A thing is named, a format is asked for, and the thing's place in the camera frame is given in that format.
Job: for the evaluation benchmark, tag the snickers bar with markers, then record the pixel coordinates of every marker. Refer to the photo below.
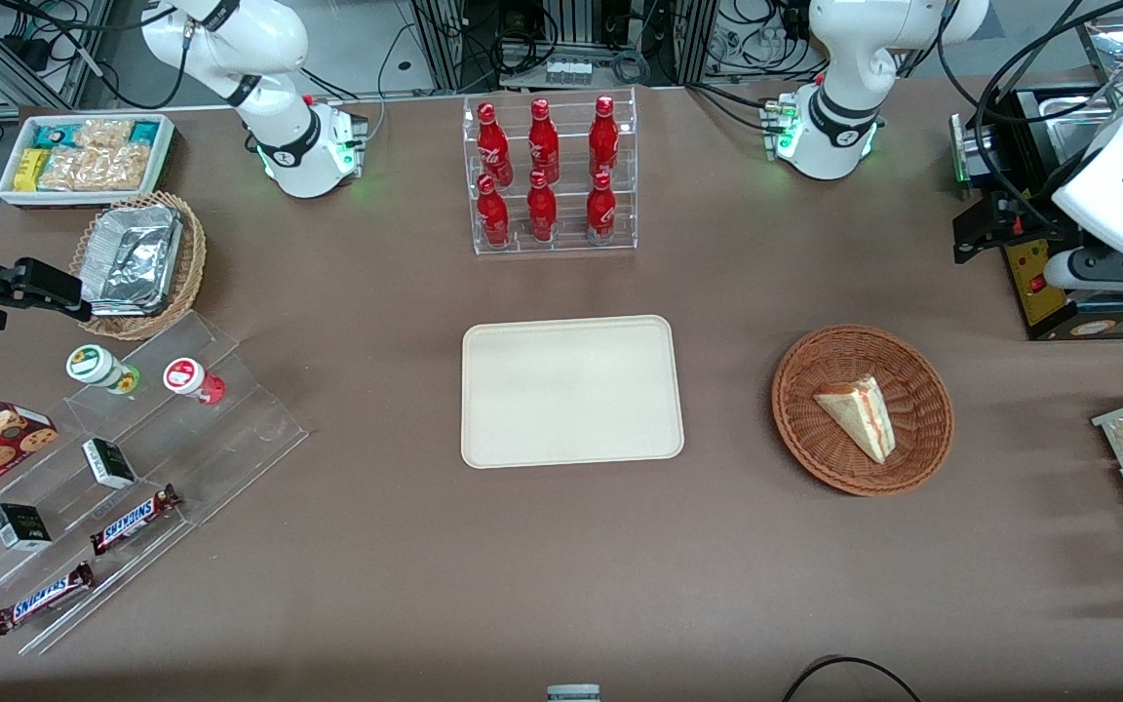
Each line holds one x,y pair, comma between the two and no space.
43,597
135,519

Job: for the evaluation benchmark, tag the stack of foil trays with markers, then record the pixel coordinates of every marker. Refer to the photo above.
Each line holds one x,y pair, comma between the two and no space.
133,258

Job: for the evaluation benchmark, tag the red cola bottle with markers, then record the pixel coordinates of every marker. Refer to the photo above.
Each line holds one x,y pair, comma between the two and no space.
603,132
601,213
543,136
493,141
492,216
542,213

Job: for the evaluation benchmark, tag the teal snack pack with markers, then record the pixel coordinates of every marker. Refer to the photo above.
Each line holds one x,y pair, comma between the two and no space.
145,131
55,135

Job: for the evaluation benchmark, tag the steel pan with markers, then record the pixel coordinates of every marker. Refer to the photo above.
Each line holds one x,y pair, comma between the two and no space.
1078,122

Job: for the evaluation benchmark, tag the light wicker basket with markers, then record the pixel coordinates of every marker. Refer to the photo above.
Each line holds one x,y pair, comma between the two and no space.
194,263

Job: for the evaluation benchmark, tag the yellow snack pack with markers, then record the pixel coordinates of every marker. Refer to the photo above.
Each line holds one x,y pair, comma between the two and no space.
30,169

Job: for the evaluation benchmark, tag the brown wicker basket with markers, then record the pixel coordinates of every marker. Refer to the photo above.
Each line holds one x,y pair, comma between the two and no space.
815,444

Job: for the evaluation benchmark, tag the red lid cup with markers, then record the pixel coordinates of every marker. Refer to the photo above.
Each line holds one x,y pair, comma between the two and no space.
186,377

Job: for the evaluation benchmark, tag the triangle sandwich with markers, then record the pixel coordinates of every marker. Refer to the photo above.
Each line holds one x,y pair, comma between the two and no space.
859,414

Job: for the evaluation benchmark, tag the clear cracker bag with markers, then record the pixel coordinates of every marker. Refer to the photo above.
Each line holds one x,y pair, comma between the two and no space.
103,133
66,169
123,168

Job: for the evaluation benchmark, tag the clear acrylic bottle rack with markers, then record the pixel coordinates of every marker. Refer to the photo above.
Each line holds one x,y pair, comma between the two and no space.
566,200

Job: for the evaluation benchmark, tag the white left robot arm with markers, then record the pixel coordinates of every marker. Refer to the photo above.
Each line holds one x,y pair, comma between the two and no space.
844,97

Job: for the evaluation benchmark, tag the grey object at table edge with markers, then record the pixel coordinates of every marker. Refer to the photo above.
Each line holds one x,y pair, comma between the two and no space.
573,693

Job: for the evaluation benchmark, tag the green lid cup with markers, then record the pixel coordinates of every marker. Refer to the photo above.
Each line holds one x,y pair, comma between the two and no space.
94,365

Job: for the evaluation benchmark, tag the black food warmer appliance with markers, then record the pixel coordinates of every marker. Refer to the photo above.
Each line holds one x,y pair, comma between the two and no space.
1044,302

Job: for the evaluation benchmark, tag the cream plastic tray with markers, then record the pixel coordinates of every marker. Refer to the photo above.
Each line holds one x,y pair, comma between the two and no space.
571,390

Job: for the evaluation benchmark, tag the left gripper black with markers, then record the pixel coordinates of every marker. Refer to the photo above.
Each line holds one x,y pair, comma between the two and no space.
1031,217

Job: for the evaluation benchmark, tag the white power strip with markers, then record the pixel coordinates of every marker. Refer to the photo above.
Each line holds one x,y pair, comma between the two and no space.
569,71

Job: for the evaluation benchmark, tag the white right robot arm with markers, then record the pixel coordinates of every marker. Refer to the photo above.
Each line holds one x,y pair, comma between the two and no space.
279,107

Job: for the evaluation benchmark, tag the white plastic bin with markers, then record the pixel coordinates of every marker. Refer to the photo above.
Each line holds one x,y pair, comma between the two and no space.
84,200

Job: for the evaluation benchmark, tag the clear acrylic stepped display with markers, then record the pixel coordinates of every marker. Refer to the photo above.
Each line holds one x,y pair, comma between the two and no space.
230,429

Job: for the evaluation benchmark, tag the small black box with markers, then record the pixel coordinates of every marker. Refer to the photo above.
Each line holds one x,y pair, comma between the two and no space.
20,526
108,463

